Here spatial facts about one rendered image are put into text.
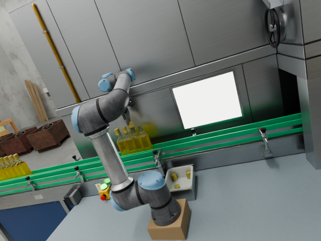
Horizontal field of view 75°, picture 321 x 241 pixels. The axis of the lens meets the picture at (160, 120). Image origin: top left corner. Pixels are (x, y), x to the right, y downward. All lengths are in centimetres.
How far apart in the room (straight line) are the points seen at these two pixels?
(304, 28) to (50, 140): 609
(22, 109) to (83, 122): 1255
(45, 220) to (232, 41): 203
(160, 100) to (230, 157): 60
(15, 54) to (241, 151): 1298
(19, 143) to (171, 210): 659
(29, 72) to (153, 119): 1204
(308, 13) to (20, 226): 254
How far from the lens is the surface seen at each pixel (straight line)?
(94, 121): 91
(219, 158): 143
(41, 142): 662
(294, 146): 147
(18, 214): 235
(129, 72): 124
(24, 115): 1351
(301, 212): 115
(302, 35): 112
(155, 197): 100
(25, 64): 1333
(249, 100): 151
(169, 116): 150
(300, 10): 112
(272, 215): 113
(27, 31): 186
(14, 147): 752
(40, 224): 228
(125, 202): 103
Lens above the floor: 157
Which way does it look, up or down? 18 degrees down
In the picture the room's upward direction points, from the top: 19 degrees counter-clockwise
